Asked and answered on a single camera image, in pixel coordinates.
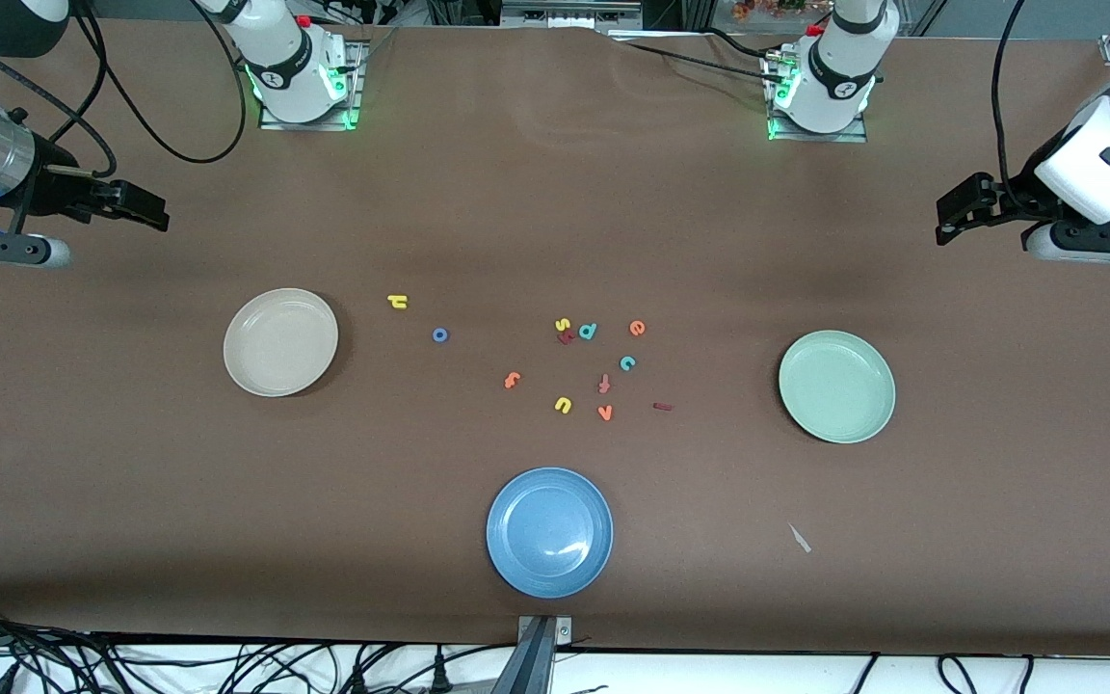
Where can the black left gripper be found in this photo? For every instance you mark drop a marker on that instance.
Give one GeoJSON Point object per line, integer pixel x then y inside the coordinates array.
{"type": "Point", "coordinates": [1016, 200]}

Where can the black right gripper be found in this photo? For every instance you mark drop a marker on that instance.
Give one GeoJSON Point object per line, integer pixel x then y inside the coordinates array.
{"type": "Point", "coordinates": [56, 190]}

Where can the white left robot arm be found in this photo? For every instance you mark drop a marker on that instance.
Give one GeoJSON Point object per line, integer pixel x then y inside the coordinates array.
{"type": "Point", "coordinates": [839, 77]}

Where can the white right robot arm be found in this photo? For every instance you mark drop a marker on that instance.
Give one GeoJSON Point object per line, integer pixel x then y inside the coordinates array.
{"type": "Point", "coordinates": [285, 58]}

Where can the beige brown plate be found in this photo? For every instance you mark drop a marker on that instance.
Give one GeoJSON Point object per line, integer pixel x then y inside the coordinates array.
{"type": "Point", "coordinates": [280, 342]}

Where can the light green plate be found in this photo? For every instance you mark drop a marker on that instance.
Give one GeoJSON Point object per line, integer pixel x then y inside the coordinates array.
{"type": "Point", "coordinates": [834, 386]}

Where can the orange artificial flowers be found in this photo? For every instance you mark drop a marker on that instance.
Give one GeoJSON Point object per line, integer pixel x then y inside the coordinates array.
{"type": "Point", "coordinates": [767, 8]}

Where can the grey power strip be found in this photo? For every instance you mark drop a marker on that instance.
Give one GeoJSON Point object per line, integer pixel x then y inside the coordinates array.
{"type": "Point", "coordinates": [569, 13]}

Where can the blue plate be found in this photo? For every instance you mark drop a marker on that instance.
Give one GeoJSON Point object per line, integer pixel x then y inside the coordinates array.
{"type": "Point", "coordinates": [549, 532]}

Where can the black power plug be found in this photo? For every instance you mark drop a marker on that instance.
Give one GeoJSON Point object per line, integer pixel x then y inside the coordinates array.
{"type": "Point", "coordinates": [439, 680]}
{"type": "Point", "coordinates": [358, 682]}

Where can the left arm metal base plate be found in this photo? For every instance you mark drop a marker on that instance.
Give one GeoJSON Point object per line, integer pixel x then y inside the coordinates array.
{"type": "Point", "coordinates": [820, 138]}

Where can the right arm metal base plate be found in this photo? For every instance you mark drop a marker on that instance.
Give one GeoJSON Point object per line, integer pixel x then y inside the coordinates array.
{"type": "Point", "coordinates": [304, 125]}

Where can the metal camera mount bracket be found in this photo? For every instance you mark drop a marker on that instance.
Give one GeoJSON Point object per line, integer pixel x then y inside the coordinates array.
{"type": "Point", "coordinates": [541, 641]}

